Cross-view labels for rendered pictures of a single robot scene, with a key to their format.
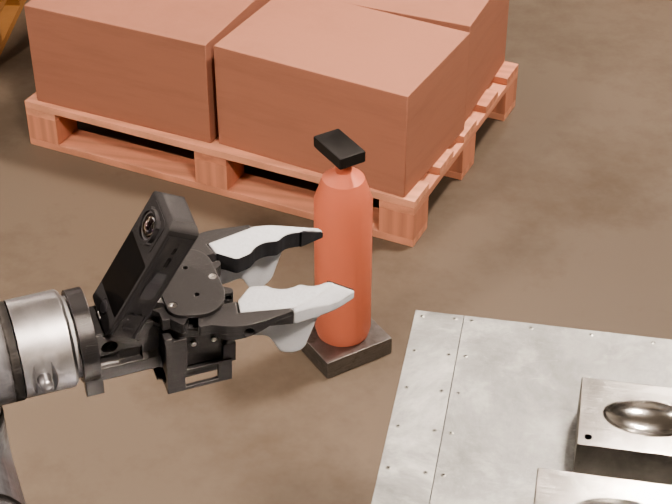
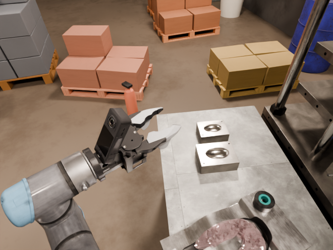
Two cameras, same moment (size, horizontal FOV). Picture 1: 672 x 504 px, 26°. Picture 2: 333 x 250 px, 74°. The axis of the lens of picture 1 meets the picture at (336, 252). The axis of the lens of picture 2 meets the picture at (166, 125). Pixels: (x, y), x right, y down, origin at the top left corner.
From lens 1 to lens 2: 0.64 m
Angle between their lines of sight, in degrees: 13
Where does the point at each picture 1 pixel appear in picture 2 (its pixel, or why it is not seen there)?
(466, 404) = not seen: hidden behind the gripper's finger
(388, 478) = (163, 153)
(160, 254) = (119, 132)
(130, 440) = not seen: hidden behind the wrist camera
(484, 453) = (181, 143)
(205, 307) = (137, 144)
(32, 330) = (75, 171)
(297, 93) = (114, 76)
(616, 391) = (204, 123)
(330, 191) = (127, 93)
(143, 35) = (81, 70)
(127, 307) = (109, 153)
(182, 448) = not seen: hidden behind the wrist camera
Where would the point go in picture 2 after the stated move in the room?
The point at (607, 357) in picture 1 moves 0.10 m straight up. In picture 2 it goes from (197, 116) to (198, 104)
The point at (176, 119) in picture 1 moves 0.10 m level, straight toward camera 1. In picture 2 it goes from (91, 85) to (93, 89)
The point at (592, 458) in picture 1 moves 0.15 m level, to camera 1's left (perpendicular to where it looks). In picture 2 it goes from (204, 139) to (180, 145)
